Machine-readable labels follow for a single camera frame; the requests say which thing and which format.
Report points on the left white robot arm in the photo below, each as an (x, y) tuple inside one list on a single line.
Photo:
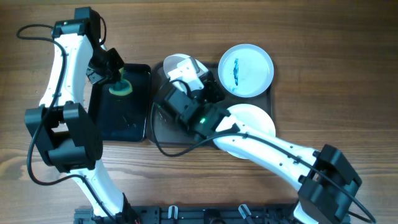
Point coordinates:
[(64, 134)]

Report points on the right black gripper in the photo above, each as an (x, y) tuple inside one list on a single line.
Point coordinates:
[(209, 83)]

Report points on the large dark serving tray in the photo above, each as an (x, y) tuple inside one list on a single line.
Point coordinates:
[(169, 134)]

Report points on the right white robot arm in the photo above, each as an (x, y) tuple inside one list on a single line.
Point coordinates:
[(325, 181)]

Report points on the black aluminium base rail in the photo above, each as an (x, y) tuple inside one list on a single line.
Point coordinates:
[(280, 213)]

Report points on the pale blue plate top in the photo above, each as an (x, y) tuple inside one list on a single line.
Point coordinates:
[(246, 70)]

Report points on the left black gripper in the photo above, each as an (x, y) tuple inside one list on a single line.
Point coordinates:
[(113, 75)]

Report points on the green yellow sponge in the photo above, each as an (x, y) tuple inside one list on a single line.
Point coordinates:
[(122, 87)]

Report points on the black water basin tray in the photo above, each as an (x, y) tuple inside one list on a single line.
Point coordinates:
[(123, 118)]

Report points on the white plate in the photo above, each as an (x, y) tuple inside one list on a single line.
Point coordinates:
[(255, 117), (170, 63)]

